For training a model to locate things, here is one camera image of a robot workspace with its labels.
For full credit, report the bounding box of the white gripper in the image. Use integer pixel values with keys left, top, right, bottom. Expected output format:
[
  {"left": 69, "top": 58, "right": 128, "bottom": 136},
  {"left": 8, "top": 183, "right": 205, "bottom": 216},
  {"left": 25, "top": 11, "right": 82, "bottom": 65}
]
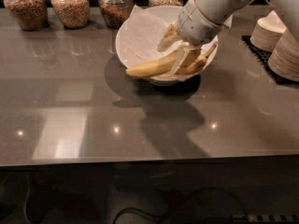
[{"left": 157, "top": 0, "right": 233, "bottom": 75}]

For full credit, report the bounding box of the yellow banana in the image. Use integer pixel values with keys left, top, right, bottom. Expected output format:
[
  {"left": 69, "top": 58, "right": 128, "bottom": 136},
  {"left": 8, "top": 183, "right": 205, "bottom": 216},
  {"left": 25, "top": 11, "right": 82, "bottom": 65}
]
[
  {"left": 125, "top": 50, "right": 178, "bottom": 78},
  {"left": 167, "top": 41, "right": 218, "bottom": 76}
]

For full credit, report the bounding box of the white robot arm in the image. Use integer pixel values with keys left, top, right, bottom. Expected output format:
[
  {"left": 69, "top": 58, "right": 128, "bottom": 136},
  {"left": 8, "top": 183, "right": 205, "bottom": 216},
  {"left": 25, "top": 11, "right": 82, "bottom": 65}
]
[{"left": 158, "top": 0, "right": 299, "bottom": 51}]

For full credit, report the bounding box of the white paper liner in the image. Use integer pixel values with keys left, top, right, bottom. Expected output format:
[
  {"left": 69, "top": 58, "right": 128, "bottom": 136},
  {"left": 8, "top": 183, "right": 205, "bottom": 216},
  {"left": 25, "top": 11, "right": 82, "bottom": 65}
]
[{"left": 119, "top": 5, "right": 213, "bottom": 67}]

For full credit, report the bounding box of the black rubber mat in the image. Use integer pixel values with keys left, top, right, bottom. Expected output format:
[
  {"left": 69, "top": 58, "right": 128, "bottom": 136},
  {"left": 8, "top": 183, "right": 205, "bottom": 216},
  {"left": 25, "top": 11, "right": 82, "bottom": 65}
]
[{"left": 241, "top": 35, "right": 299, "bottom": 86}]

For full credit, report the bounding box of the rear paper plate stack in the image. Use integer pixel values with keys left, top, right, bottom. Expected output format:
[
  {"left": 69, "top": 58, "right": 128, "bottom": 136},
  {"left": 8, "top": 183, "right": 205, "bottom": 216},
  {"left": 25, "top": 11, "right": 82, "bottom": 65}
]
[{"left": 250, "top": 11, "right": 286, "bottom": 52}]

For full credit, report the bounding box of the paper plate stack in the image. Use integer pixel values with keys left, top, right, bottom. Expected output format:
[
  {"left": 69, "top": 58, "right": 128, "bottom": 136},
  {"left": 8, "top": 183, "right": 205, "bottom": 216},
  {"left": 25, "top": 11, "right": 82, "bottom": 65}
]
[
  {"left": 268, "top": 30, "right": 299, "bottom": 82},
  {"left": 250, "top": 11, "right": 286, "bottom": 52}
]

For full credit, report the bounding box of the front paper plate stack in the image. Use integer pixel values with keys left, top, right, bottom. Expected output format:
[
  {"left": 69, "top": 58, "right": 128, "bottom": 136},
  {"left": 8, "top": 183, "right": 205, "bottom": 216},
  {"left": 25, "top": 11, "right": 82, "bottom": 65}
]
[{"left": 268, "top": 30, "right": 299, "bottom": 82}]

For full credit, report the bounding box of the leftmost glass grain jar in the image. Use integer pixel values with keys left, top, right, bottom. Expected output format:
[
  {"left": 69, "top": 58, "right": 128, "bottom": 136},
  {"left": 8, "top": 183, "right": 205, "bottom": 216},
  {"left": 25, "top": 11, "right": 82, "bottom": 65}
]
[{"left": 4, "top": 0, "right": 48, "bottom": 31}]

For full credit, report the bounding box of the black power strip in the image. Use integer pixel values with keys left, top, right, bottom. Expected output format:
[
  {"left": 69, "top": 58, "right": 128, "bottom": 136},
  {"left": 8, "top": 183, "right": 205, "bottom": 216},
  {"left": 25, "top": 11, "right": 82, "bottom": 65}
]
[{"left": 231, "top": 214, "right": 299, "bottom": 224}]

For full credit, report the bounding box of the black floor cable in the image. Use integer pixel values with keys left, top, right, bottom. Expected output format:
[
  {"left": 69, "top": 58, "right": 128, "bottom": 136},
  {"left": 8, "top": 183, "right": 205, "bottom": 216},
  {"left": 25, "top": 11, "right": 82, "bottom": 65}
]
[{"left": 111, "top": 187, "right": 250, "bottom": 224}]

